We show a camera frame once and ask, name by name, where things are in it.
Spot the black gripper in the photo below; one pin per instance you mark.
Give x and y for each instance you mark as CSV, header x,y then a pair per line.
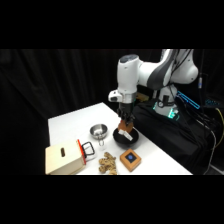
x,y
126,109

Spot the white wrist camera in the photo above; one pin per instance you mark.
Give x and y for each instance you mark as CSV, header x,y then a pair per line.
x,y
115,96

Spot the light wooden box with slot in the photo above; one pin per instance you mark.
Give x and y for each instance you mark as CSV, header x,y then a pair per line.
x,y
63,160

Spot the wooden block with blue square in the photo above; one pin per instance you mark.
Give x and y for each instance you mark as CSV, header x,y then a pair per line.
x,y
130,160

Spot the yellow wooden object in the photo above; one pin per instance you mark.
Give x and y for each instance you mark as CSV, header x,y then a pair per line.
x,y
142,97

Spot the blue lit device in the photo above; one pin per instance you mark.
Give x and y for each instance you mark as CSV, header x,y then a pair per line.
x,y
188,99

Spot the black curtain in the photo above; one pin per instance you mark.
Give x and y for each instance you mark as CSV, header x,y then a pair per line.
x,y
36,86

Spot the black robot stand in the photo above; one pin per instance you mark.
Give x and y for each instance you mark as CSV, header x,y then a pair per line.
x,y
173,140

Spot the black bowl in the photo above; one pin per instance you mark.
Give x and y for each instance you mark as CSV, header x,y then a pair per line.
x,y
133,141

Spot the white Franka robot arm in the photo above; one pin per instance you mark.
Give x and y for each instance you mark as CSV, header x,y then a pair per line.
x,y
128,76

